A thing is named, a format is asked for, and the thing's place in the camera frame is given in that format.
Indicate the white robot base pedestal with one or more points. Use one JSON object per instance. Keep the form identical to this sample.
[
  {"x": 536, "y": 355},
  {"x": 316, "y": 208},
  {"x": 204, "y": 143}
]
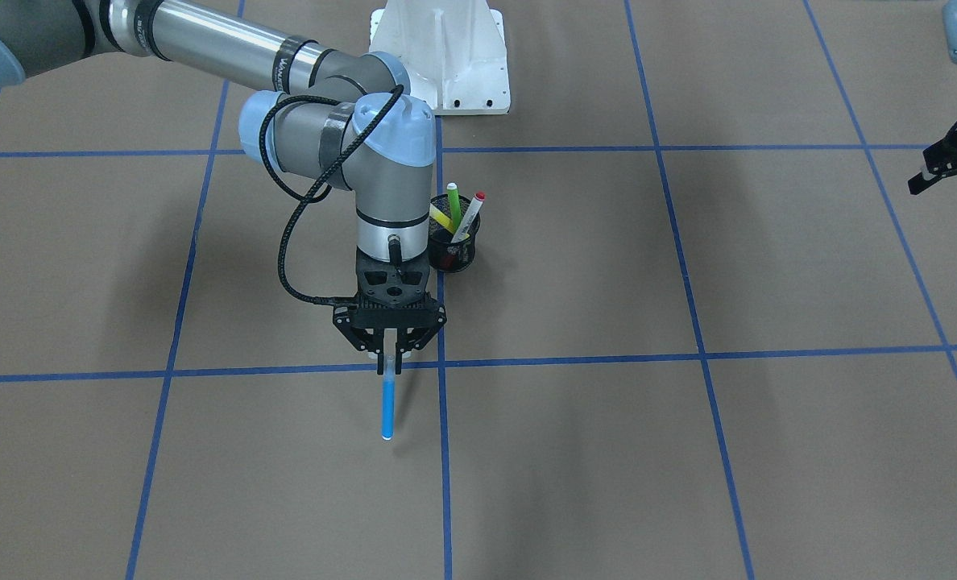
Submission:
[{"x": 455, "y": 52}]

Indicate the yellow highlighter pen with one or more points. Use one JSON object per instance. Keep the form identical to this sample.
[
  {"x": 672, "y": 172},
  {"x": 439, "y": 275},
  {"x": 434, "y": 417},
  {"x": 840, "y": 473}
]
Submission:
[{"x": 442, "y": 219}]

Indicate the red capped white marker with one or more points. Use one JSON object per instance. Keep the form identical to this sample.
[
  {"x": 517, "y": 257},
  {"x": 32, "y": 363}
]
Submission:
[{"x": 469, "y": 217}]

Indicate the blue marker pen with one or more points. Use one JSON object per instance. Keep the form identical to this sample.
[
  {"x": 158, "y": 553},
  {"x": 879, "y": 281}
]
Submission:
[{"x": 387, "y": 404}]

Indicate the black mesh pen cup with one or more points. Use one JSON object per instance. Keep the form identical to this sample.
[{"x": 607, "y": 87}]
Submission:
[{"x": 448, "y": 256}]

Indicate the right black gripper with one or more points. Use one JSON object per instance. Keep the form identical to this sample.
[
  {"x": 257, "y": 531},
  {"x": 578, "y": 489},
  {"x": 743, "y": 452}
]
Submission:
[{"x": 351, "y": 331}]

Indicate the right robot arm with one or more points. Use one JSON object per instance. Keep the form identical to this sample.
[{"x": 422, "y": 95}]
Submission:
[{"x": 314, "y": 118}]

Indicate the green highlighter pen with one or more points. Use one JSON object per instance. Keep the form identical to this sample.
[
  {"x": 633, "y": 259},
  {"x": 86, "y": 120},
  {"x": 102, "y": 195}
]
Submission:
[{"x": 454, "y": 205}]

